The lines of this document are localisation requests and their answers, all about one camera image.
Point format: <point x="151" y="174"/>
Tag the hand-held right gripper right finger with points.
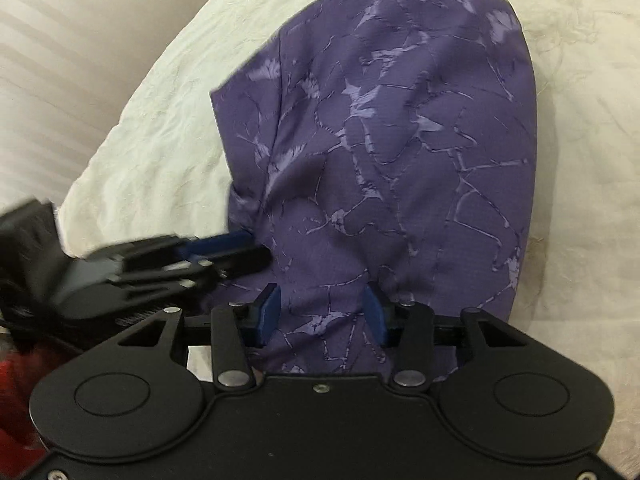
<point x="374" y="317"/>

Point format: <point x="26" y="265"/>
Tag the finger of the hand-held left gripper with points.
<point x="220" y="245"/>
<point x="235" y="262"/>

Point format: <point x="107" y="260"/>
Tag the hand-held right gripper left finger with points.
<point x="264" y="312"/>

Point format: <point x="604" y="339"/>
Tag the purple patterned hooded jacket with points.
<point x="390" y="135"/>

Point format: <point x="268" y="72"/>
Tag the cream bedspread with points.
<point x="165" y="125"/>

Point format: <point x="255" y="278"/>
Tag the red cloth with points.
<point x="17" y="410"/>

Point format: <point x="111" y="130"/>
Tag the white striped bed sheet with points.
<point x="55" y="75"/>

